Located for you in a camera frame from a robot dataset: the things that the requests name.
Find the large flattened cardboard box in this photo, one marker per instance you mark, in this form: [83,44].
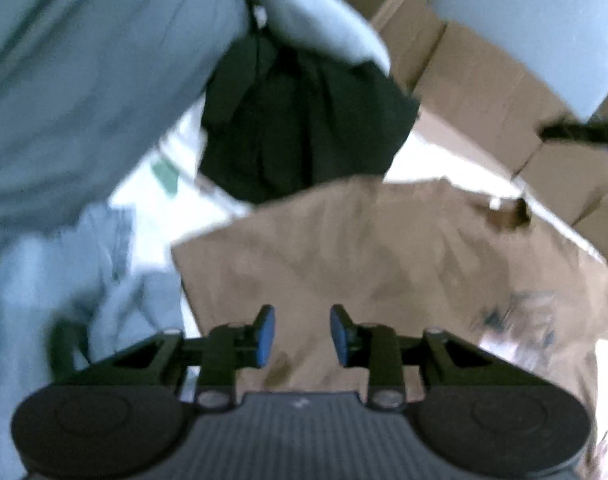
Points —
[484,100]

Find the blue-grey crumpled garment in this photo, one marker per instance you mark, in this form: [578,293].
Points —
[43,285]

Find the grey neck pillow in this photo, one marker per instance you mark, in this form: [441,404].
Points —
[314,15]

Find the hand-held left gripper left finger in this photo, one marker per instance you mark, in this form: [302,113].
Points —
[266,332]

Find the dark grey pillow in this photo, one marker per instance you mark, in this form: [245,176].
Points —
[83,85]

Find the black crumpled garment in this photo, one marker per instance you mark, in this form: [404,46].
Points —
[294,125]

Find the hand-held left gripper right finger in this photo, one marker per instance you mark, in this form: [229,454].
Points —
[339,332]

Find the white bear print blanket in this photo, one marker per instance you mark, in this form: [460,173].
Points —
[143,240]

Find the grey plastic-wrapped appliance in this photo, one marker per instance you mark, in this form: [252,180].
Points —
[524,25]

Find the brown printed t-shirt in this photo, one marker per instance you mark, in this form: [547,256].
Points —
[359,250]

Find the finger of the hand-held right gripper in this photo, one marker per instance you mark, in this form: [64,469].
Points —
[584,131]

